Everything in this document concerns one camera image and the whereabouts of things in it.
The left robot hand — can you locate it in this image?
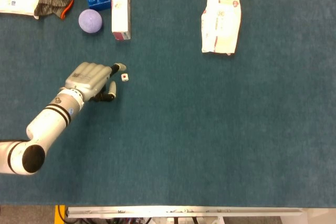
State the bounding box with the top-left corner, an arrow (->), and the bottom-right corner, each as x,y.
64,62 -> 127,103

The purple ball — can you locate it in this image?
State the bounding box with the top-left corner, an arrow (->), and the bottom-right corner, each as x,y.
78,9 -> 103,35

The long white carton box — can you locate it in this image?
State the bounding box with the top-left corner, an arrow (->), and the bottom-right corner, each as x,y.
111,0 -> 131,41

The white crumpled snack bag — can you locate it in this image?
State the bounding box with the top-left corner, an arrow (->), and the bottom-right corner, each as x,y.
201,0 -> 242,56

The yellow bracket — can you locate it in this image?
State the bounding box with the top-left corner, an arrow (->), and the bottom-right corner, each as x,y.
54,205 -> 69,224

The aluminium frame rail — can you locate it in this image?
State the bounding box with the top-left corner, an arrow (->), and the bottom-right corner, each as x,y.
65,206 -> 303,219

